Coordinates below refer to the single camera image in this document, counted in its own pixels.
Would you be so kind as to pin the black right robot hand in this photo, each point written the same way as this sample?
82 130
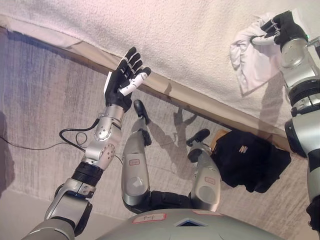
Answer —
290 27

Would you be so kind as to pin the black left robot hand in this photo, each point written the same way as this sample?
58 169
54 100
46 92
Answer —
117 90

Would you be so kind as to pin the white garment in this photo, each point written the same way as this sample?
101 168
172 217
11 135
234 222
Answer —
252 65

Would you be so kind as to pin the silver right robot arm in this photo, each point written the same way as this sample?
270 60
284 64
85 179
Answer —
300 65

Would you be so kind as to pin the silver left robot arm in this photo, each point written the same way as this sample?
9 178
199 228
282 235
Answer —
100 150

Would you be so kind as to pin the beige bed cover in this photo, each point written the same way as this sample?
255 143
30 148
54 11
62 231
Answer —
162 82

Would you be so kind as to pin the grey rug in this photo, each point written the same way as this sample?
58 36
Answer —
50 100

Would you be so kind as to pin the white terry blanket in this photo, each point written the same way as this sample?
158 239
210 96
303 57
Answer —
150 30

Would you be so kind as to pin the silver left robot leg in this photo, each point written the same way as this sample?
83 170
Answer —
135 170

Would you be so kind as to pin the silver robot leg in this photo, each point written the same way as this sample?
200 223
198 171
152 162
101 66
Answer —
135 170
207 175

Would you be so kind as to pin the silver right robot leg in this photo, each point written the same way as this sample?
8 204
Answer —
207 175

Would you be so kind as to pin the black garment on floor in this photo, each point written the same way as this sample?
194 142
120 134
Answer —
250 165

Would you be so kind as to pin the grey robot torso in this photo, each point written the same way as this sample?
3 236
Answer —
175 230

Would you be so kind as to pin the brown bed frame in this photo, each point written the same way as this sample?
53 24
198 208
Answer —
155 90

